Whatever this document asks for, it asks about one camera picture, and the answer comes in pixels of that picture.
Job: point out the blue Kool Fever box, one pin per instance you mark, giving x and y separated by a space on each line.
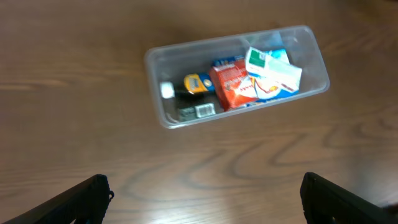
267 90

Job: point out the dark bottle white cap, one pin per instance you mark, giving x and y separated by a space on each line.
195 84

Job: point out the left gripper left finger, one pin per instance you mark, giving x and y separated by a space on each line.
85 203

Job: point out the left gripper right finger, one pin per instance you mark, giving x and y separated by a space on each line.
325 202

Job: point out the white green medicine box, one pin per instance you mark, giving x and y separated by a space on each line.
262 65

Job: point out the green square box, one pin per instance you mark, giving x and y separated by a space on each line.
189 110

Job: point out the red orange box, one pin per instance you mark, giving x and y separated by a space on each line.
233 86

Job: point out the clear plastic container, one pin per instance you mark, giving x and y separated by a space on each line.
170 63

